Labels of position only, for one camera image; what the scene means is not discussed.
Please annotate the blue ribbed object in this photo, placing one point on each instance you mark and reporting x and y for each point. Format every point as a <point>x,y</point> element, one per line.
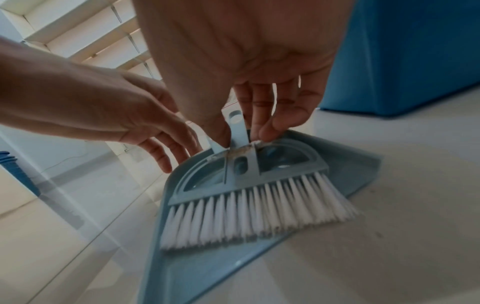
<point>17,172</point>

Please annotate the light blue plastic dustpan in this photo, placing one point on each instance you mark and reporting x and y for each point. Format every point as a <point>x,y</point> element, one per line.
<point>195,267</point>

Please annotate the light blue brush white bristles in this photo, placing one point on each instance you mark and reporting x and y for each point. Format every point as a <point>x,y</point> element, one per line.
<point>262,207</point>

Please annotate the person's right hand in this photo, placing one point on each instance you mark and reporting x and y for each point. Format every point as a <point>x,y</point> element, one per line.
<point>243,44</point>

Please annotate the person's left hand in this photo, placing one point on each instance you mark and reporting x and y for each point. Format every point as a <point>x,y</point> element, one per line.
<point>123,109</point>

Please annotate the blue bin with black lid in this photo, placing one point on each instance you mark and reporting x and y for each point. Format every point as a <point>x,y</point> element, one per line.
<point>405,53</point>

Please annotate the person's left forearm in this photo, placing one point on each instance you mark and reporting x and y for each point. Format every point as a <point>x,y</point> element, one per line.
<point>30,86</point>

